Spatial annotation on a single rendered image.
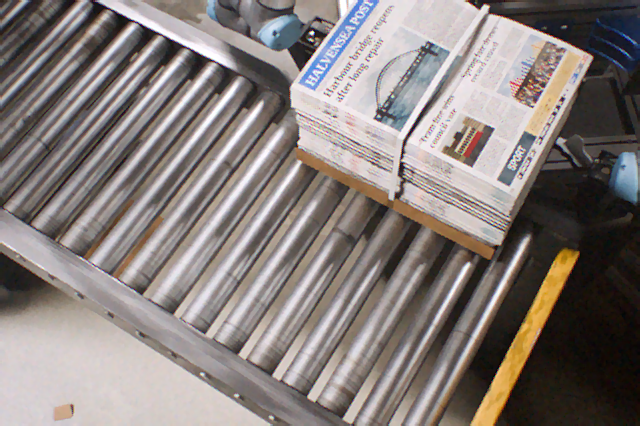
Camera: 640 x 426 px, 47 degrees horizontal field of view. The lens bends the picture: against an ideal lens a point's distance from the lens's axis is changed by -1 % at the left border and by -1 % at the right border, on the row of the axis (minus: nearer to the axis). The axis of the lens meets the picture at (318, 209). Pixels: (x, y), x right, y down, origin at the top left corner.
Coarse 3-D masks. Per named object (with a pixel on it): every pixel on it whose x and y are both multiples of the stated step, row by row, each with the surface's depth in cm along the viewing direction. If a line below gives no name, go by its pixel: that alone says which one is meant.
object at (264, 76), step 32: (96, 0) 150; (128, 0) 149; (160, 32) 146; (192, 32) 145; (224, 64) 142; (256, 64) 142; (256, 96) 144; (288, 96) 138; (544, 224) 126; (576, 224) 126; (544, 256) 133
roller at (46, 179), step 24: (144, 48) 144; (168, 48) 145; (144, 72) 142; (120, 96) 140; (96, 120) 137; (72, 144) 135; (48, 168) 132; (72, 168) 135; (24, 192) 130; (48, 192) 132; (24, 216) 130
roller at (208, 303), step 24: (288, 168) 132; (312, 168) 132; (288, 192) 129; (264, 216) 127; (240, 240) 126; (264, 240) 127; (240, 264) 124; (216, 288) 122; (192, 312) 120; (216, 312) 121
